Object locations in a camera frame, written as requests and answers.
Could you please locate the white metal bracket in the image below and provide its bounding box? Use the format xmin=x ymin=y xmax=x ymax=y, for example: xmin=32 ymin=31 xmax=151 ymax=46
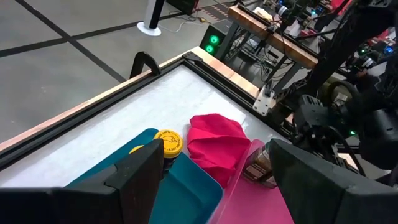
xmin=252 ymin=85 xmax=277 ymax=117

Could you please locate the pink plastic bin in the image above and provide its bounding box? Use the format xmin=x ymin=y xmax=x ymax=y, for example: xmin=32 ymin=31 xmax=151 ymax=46
xmin=207 ymin=138 xmax=296 ymax=224

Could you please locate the white post with round base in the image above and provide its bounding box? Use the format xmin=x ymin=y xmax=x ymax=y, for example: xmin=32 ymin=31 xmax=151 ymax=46
xmin=136 ymin=0 xmax=166 ymax=37

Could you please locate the red cloth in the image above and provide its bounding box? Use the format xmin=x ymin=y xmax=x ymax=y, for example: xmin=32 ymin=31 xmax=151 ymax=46
xmin=186 ymin=113 xmax=251 ymax=189

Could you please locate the neighbouring wooden workbench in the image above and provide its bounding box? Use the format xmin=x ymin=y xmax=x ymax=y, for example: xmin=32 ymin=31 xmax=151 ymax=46
xmin=228 ymin=3 xmax=320 ymax=70

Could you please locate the black aluminium table frame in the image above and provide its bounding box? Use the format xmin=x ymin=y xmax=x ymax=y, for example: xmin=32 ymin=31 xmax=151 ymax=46
xmin=0 ymin=50 xmax=296 ymax=172

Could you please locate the blue plastic bin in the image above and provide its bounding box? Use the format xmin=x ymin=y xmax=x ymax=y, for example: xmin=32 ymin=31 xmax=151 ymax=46
xmin=65 ymin=127 xmax=224 ymax=224

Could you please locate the black computer with green fans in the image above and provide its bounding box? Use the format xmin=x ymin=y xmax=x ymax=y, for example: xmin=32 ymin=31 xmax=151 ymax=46
xmin=198 ymin=24 xmax=229 ymax=60

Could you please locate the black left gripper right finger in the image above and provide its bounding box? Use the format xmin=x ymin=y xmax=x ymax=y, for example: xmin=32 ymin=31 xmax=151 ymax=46
xmin=268 ymin=138 xmax=346 ymax=224

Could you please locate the yellow-lid spice jar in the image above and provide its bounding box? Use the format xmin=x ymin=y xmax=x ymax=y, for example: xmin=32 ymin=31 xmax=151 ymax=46
xmin=153 ymin=129 xmax=185 ymax=177
xmin=128 ymin=144 xmax=146 ymax=156

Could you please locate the black upright frame post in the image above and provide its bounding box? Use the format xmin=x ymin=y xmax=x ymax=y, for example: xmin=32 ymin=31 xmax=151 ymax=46
xmin=306 ymin=0 xmax=398 ymax=97

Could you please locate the brown-lid spice grinder jar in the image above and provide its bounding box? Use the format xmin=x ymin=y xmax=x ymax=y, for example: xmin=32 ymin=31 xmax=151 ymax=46
xmin=242 ymin=142 xmax=278 ymax=189

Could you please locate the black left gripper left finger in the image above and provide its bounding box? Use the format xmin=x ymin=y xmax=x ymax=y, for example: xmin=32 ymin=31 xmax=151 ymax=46
xmin=104 ymin=138 xmax=165 ymax=224

